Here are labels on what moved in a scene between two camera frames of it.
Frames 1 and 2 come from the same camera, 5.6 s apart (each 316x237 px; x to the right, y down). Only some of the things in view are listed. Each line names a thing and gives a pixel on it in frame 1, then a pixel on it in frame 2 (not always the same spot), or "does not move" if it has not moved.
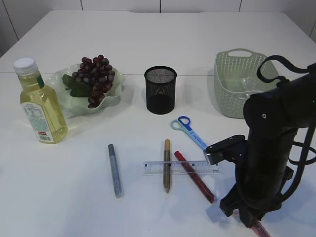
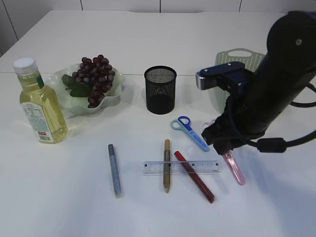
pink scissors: (258, 227) → (232, 163)
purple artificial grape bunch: (94, 79) does not move
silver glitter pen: (114, 171) does not move
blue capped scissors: (182, 123) does not move
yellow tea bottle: (42, 103) does not move
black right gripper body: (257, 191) → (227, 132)
